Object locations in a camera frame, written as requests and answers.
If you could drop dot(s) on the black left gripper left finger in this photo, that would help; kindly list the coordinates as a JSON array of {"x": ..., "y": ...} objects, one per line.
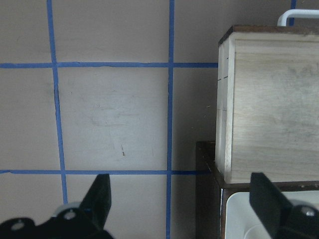
[{"x": 97, "y": 202}]

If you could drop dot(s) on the light wooden drawer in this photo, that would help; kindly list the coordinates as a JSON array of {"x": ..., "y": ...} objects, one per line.
[{"x": 268, "y": 103}]

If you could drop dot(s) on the dark brown wooden cabinet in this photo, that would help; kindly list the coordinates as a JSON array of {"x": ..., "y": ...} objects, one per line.
[{"x": 208, "y": 189}]

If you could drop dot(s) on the white plastic tray box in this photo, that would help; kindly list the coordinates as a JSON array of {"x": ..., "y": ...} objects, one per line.
[{"x": 242, "y": 222}]

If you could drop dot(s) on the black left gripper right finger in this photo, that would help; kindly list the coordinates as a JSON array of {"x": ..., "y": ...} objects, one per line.
[{"x": 269, "y": 203}]

